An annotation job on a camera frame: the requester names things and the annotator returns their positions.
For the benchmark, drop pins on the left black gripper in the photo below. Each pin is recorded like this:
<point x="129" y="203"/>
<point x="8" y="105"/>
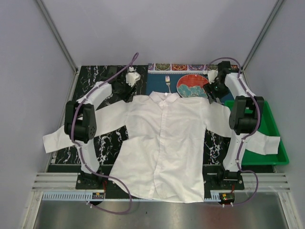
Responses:
<point x="128" y="96"/>

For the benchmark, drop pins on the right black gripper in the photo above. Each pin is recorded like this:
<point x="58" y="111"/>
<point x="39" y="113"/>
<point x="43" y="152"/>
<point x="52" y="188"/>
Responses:
<point x="208" y="88"/>

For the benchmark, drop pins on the white button-up shirt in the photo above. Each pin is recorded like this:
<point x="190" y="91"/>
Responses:
<point x="162" y="158"/>

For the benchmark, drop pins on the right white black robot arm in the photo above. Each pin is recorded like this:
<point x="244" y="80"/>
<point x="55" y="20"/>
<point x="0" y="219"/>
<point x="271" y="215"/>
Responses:
<point x="244" y="119"/>

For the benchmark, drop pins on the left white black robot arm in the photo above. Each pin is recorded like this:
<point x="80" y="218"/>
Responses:
<point x="80" y="120"/>

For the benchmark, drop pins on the red floral plate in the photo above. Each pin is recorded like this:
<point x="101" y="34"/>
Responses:
<point x="191" y="85"/>

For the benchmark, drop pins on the blue patterned placemat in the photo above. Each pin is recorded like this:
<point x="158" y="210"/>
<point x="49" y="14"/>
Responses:
<point x="158" y="71"/>

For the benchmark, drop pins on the silver fork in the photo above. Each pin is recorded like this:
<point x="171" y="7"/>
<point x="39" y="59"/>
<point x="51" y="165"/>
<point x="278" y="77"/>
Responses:
<point x="168" y="83"/>

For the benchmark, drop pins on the green plastic tray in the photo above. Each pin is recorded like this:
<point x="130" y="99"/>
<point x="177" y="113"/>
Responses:
<point x="265" y="147"/>

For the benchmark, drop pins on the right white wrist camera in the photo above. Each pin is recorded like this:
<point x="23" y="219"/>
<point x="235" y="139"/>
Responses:
<point x="212" y="74"/>

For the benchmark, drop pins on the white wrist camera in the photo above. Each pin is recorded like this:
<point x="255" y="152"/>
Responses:
<point x="132" y="76"/>
<point x="212" y="74"/>

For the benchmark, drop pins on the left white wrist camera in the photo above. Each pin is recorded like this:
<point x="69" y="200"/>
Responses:
<point x="132" y="76"/>

